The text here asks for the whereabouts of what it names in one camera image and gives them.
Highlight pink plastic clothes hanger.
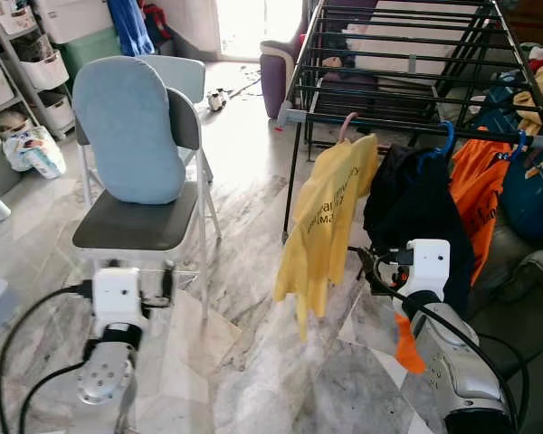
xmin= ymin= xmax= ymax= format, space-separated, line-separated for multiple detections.
xmin=338 ymin=111 xmax=360 ymax=146

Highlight blue plastic clothes hanger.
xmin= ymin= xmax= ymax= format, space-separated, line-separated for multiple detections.
xmin=496 ymin=130 xmax=531 ymax=165
xmin=424 ymin=119 xmax=457 ymax=165

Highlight grey seat folding chair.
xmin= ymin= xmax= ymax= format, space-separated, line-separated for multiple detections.
xmin=71 ymin=86 xmax=224 ymax=319

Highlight dark navy shirt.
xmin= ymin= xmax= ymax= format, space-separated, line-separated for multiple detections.
xmin=362 ymin=143 xmax=477 ymax=292

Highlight orange shirt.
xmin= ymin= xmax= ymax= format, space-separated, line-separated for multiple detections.
xmin=394 ymin=134 xmax=513 ymax=374

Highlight black metal drying rack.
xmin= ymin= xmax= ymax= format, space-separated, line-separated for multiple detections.
xmin=277 ymin=0 xmax=543 ymax=245

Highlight blue oblong cushion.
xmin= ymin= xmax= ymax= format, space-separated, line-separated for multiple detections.
xmin=72 ymin=56 xmax=189 ymax=206

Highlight plastic wrapped tissue pack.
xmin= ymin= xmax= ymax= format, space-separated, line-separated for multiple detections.
xmin=2 ymin=126 xmax=68 ymax=180

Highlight small metal cups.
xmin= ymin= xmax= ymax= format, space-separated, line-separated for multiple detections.
xmin=205 ymin=87 xmax=230 ymax=112

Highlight purple armchair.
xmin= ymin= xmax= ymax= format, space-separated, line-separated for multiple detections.
xmin=259 ymin=0 xmax=310 ymax=120

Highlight light blue folding chair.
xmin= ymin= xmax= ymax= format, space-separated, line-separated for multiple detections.
xmin=138 ymin=54 xmax=214 ymax=186

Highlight cream couch cushion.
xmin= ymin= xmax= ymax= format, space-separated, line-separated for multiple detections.
xmin=342 ymin=0 xmax=491 ymax=80

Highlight green plastic storage bin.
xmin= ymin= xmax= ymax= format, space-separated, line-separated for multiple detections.
xmin=58 ymin=27 xmax=124 ymax=79

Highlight grey shelf with white bins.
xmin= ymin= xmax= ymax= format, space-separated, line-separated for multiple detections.
xmin=0 ymin=0 xmax=78 ymax=146

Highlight blue hanging garment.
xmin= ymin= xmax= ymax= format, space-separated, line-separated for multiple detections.
xmin=106 ymin=0 xmax=156 ymax=58

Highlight red bag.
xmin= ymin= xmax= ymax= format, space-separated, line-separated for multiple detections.
xmin=139 ymin=0 xmax=174 ymax=48

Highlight white lidded storage box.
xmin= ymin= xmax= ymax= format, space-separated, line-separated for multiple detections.
xmin=32 ymin=0 xmax=115 ymax=45

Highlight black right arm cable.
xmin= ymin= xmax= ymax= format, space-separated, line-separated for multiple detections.
xmin=353 ymin=249 xmax=530 ymax=430

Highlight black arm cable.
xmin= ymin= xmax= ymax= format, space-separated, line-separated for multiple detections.
xmin=353 ymin=249 xmax=530 ymax=430
xmin=0 ymin=281 xmax=97 ymax=434

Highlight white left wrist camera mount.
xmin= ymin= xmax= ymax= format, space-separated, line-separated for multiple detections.
xmin=90 ymin=267 xmax=151 ymax=332

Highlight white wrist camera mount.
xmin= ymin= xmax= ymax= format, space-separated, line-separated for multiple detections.
xmin=404 ymin=239 xmax=453 ymax=299
xmin=90 ymin=267 xmax=151 ymax=332

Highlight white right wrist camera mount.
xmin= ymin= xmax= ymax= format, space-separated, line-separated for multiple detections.
xmin=404 ymin=239 xmax=453 ymax=299

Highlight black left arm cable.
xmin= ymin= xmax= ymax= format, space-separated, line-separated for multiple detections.
xmin=0 ymin=281 xmax=97 ymax=434

